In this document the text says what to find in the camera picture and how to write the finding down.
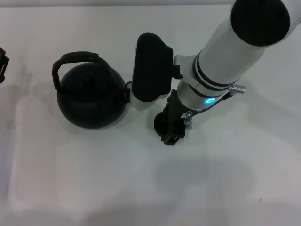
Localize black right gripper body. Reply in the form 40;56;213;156
164;88;189;122

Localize small dark teacup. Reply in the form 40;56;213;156
153;112;186;137

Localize black round teapot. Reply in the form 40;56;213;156
51;50;132;129

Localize clear cable plug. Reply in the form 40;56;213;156
182;110;194;130

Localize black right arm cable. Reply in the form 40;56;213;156
188;92;232;118

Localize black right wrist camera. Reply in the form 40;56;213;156
131;32;183;111

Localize silver right cable connector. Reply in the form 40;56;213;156
229;85;246;94

